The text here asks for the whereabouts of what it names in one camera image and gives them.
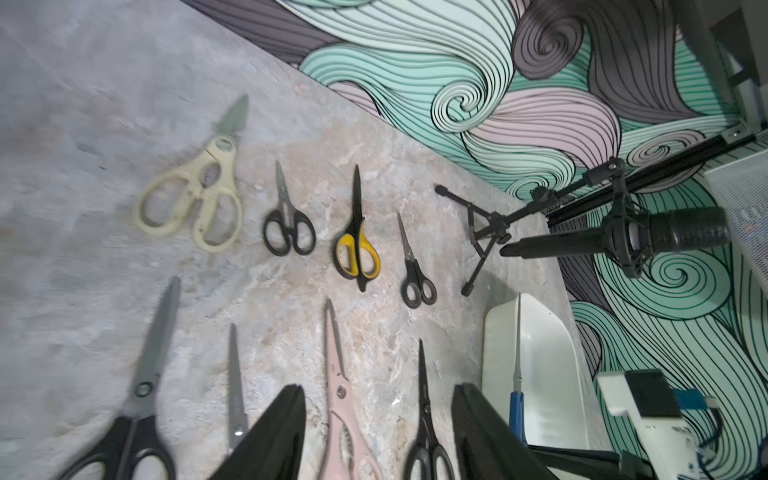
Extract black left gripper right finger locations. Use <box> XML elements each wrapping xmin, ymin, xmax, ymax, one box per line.
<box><xmin>451</xmin><ymin>383</ymin><xmax>543</xmax><ymax>479</ymax></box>

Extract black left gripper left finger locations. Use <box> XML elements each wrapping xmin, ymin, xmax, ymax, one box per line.
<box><xmin>210</xmin><ymin>384</ymin><xmax>306</xmax><ymax>480</ymax></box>

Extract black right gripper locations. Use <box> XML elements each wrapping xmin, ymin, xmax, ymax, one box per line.
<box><xmin>528</xmin><ymin>445</ymin><xmax>654</xmax><ymax>479</ymax></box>

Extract dark blue handled scissors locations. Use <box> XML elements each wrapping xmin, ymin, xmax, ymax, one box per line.
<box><xmin>228</xmin><ymin>323</ymin><xmax>249</xmax><ymax>453</ymax></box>

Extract slim black scissors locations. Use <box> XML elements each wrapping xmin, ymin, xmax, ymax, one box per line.
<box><xmin>403</xmin><ymin>340</ymin><xmax>455</xmax><ymax>479</ymax></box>

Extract pink bladed scissors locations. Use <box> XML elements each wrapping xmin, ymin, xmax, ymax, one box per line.
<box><xmin>319</xmin><ymin>298</ymin><xmax>383</xmax><ymax>479</ymax></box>

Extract large black handled scissors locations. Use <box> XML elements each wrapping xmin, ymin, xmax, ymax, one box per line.
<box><xmin>59</xmin><ymin>277</ymin><xmax>181</xmax><ymax>479</ymax></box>

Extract yellow black handled scissors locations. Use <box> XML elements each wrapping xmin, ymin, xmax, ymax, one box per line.
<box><xmin>333</xmin><ymin>165</ymin><xmax>381</xmax><ymax>292</ymax></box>

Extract small black scissors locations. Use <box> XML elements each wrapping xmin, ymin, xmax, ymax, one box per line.
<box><xmin>262</xmin><ymin>161</ymin><xmax>317</xmax><ymax>256</ymax></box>

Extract cream handled kitchen scissors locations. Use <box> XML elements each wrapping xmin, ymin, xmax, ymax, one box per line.
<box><xmin>132</xmin><ymin>93</ymin><xmax>249</xmax><ymax>253</ymax></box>

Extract white plastic storage box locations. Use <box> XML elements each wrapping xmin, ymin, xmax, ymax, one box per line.
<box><xmin>481</xmin><ymin>293</ymin><xmax>589</xmax><ymax>449</ymax></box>

